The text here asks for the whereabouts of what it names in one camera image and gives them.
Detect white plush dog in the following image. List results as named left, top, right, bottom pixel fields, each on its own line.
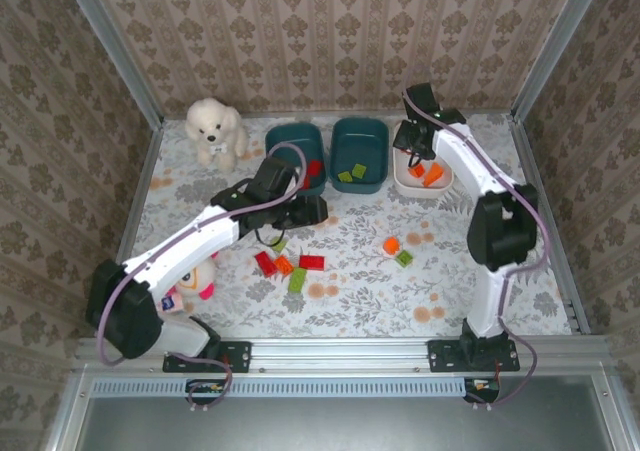
left=184, top=97, right=250, bottom=175

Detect grey metal panel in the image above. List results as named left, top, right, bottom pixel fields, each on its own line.
left=74, top=395, right=617, bottom=451

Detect grey slotted cable duct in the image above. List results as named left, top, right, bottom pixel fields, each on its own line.
left=92, top=376, right=469, bottom=398

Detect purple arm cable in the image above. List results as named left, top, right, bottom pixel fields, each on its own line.
left=402, top=89, right=552, bottom=412
left=95, top=141, right=307, bottom=415

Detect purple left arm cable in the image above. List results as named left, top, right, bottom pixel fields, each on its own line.
left=95, top=141, right=307, bottom=415

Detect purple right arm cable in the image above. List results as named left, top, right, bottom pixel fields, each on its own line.
left=402, top=89, right=552, bottom=412

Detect aluminium frame post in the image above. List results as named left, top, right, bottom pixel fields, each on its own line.
left=58, top=0, right=165, bottom=127
left=510, top=0, right=610, bottom=121

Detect white plush toy pink ears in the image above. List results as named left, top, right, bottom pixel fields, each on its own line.
left=154, top=253, right=219, bottom=317

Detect white plastic container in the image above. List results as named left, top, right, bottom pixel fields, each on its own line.
left=393, top=120, right=455, bottom=200

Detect aluminium side rail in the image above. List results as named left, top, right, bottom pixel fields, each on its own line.
left=95, top=118, right=166, bottom=338
left=508, top=114, right=592, bottom=335

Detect thin black camera cable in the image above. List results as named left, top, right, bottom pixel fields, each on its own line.
left=256, top=224, right=287, bottom=247

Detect aluminium back rail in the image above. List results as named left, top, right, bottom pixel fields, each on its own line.
left=160, top=110, right=516, bottom=121

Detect aluminium front rail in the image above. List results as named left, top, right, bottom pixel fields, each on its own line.
left=74, top=337, right=612, bottom=373

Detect dark teal plastic container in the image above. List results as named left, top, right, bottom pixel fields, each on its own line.
left=264, top=122, right=329, bottom=197
left=330, top=116, right=390, bottom=195

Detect floral table cover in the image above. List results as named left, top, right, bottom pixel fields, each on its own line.
left=108, top=113, right=575, bottom=341

